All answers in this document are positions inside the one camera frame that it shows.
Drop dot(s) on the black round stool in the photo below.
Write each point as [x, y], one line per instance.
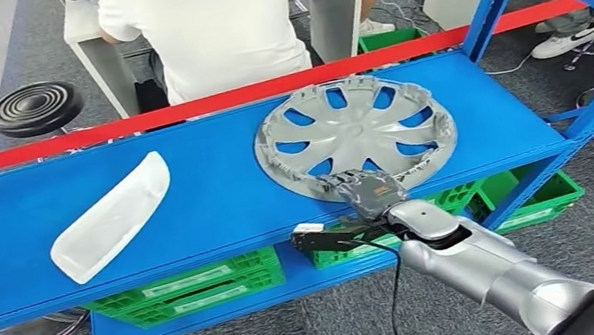
[34, 109]

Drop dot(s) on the red barrier belt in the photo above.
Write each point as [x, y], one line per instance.
[203, 104]

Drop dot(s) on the white curved plastic part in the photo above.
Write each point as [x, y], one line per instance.
[109, 222]

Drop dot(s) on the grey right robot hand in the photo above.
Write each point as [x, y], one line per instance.
[372, 193]

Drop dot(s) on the grey plastic wheel hubcap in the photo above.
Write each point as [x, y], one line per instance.
[354, 136]

